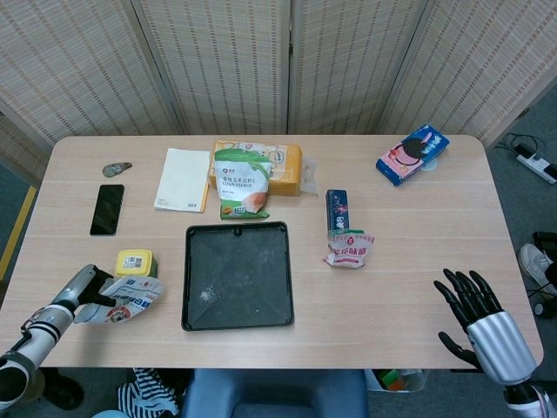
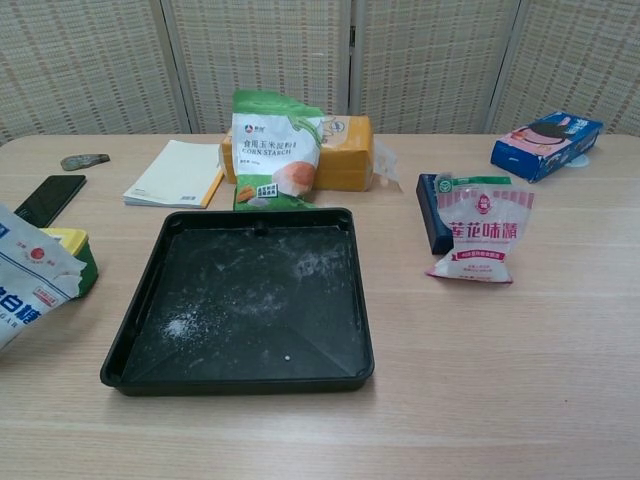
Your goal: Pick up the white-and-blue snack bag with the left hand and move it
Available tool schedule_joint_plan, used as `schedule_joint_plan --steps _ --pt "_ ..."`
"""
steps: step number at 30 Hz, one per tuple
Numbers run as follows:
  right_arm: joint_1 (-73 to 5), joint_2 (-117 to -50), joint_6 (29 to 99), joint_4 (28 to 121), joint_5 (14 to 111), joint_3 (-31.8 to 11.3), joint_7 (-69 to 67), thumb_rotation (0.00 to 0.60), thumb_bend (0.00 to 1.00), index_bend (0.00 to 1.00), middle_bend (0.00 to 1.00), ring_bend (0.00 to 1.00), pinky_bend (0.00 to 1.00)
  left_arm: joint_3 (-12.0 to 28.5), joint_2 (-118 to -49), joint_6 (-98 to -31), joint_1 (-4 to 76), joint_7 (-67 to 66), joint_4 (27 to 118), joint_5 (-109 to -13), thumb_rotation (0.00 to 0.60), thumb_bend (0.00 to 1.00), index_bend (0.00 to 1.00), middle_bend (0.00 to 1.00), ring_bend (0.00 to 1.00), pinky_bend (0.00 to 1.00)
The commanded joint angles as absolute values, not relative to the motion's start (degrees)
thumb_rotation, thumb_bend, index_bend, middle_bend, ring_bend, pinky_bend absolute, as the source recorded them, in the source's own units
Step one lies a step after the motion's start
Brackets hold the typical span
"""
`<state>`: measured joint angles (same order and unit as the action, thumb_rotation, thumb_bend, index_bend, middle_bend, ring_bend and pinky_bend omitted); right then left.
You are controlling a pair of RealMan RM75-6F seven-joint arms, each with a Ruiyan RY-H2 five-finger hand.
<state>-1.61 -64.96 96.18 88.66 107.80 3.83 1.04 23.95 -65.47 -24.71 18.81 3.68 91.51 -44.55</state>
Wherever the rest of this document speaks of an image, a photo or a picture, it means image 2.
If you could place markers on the white paper notebook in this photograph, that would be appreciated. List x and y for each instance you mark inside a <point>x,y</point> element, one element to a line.
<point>172,175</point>

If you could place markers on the orange packaged block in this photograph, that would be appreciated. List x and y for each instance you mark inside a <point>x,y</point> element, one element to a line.
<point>345,155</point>

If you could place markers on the clear plastic disc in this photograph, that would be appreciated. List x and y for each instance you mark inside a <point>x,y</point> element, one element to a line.
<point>581,162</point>

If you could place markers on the pink white seasoning bag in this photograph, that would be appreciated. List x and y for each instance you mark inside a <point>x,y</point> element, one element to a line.
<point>477,235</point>

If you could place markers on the green white corn starch bag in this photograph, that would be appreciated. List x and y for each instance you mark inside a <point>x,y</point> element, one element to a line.
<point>272,150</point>

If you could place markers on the white blue sugar bag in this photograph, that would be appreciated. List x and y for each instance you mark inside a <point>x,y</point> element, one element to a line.
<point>25,280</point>

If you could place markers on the blue cookie box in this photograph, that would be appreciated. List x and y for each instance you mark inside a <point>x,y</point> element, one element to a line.
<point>545,147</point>

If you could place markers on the green tub with yellow lid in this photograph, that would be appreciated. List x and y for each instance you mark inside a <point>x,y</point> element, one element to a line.
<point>85,260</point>

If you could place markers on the woven folding screen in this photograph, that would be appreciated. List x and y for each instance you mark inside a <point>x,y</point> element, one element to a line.
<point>320,60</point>

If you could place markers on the black plastic tray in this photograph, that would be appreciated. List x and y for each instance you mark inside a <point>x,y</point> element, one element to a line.
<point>240,300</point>

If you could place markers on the black smartphone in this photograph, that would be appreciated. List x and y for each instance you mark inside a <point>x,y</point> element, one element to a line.
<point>50,197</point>

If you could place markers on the dark blue box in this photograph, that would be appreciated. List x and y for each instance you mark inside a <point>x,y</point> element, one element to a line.
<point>429,215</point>

